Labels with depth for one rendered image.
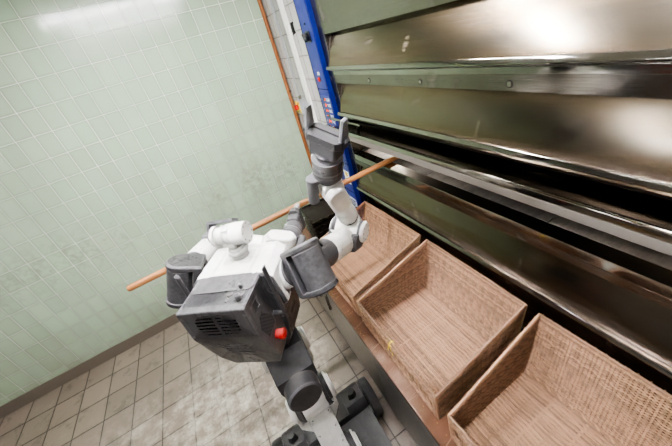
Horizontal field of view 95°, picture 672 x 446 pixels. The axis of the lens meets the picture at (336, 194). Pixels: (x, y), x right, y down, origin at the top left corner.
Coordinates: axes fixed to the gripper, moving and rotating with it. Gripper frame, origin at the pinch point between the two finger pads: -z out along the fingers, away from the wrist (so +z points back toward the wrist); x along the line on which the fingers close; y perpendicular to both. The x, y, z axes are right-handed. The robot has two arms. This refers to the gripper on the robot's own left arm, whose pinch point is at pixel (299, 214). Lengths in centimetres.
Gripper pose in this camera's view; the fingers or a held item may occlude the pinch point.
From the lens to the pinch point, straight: 149.7
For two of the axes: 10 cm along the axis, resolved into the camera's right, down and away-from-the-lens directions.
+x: 2.6, 8.5, 4.6
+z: -1.2, 5.0, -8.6
